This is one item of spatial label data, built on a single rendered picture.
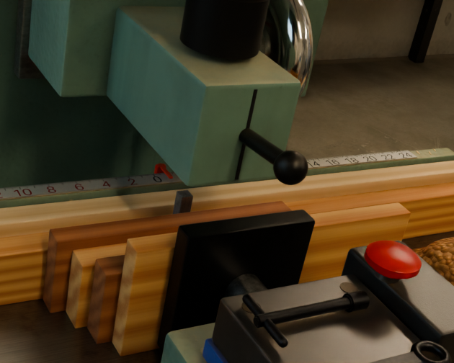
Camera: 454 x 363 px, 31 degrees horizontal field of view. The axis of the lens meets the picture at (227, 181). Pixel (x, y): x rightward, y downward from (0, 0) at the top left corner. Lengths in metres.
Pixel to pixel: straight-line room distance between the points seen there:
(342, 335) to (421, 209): 0.31
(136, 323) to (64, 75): 0.19
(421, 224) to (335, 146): 2.37
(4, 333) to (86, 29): 0.21
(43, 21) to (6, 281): 0.20
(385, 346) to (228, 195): 0.23
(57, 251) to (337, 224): 0.18
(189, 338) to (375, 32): 3.68
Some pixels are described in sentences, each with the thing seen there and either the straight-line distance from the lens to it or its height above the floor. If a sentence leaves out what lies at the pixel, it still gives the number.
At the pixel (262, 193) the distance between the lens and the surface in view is 0.63.
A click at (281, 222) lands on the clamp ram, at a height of 1.00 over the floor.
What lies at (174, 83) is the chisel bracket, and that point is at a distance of 0.51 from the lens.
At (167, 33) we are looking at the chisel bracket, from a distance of 0.55.
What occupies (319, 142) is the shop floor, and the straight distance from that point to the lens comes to 3.09.
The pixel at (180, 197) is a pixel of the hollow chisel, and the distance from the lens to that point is 0.57.
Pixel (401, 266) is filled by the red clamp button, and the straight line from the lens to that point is 0.44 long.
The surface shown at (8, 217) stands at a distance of 0.55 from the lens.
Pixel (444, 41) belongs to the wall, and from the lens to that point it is 4.46.
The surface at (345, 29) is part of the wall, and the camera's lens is 3.95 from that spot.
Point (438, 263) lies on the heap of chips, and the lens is 0.68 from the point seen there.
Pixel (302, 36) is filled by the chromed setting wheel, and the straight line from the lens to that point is 0.67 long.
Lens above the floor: 1.25
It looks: 28 degrees down
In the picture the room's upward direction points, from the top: 12 degrees clockwise
